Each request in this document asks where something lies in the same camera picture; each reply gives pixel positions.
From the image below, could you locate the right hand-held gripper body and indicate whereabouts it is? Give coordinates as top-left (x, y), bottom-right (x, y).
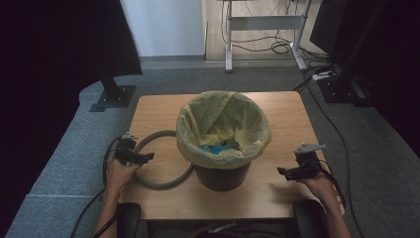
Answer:
top-left (292, 142), bottom-right (327, 182)

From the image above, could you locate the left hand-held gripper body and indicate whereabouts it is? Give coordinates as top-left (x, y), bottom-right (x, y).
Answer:
top-left (113, 132), bottom-right (140, 167)

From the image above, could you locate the grey plastic ring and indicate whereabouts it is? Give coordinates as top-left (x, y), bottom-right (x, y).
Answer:
top-left (132, 129), bottom-right (196, 191)

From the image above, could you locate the black plastic trash bin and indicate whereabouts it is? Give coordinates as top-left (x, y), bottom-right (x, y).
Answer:
top-left (193, 161), bottom-right (253, 192)

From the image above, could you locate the yellow garbage bag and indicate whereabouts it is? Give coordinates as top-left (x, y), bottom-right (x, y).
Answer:
top-left (175, 90), bottom-right (272, 171)

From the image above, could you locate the person's right hand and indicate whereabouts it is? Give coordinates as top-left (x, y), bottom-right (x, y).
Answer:
top-left (297, 172), bottom-right (335, 203)

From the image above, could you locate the person's left hand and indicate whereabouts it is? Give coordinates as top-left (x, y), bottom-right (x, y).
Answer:
top-left (105, 154), bottom-right (143, 200)

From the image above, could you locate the blue crumpled item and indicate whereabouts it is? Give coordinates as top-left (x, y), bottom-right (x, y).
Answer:
top-left (199, 142), bottom-right (241, 156)

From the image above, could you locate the black stand base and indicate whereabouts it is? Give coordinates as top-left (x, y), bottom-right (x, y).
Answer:
top-left (317, 74), bottom-right (374, 108)

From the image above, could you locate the white power strip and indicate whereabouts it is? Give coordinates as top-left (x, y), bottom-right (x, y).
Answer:
top-left (310, 70), bottom-right (335, 82)

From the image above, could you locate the person's dark clothing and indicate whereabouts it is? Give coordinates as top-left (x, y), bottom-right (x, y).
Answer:
top-left (146, 218), bottom-right (295, 238)

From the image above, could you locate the black monitor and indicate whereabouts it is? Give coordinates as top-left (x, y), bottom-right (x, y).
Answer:
top-left (308, 0), bottom-right (352, 57)

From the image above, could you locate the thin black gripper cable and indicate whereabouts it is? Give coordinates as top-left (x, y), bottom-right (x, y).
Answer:
top-left (69, 137), bottom-right (121, 238)

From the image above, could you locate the long black floor cable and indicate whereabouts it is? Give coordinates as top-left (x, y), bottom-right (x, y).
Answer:
top-left (291, 73), bottom-right (365, 238)

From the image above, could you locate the black stand with base plate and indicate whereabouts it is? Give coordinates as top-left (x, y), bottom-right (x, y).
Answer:
top-left (88, 68), bottom-right (138, 113)

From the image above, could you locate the thick black gripper cable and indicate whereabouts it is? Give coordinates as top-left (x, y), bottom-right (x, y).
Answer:
top-left (92, 202), bottom-right (121, 238)

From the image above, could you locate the tangle of black cables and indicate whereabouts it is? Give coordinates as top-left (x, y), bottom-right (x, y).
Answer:
top-left (220, 0), bottom-right (332, 63)

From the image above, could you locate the white metal desk frame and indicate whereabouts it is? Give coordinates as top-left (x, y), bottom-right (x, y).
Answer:
top-left (217, 0), bottom-right (313, 73)

